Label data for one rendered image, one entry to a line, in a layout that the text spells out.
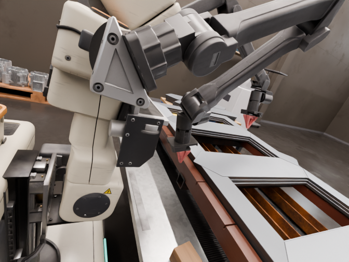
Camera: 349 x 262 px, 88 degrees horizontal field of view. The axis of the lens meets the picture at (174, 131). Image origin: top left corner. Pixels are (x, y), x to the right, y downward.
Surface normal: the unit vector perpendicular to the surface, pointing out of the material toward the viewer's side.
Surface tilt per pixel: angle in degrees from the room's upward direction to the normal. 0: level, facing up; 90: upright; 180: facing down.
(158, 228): 0
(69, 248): 0
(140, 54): 90
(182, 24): 48
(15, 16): 90
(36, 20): 90
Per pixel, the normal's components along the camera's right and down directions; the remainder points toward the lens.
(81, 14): 0.38, 0.46
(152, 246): 0.30, -0.88
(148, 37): 0.11, -0.13
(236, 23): 0.04, -0.44
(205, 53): 0.48, 0.80
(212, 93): -0.35, -0.21
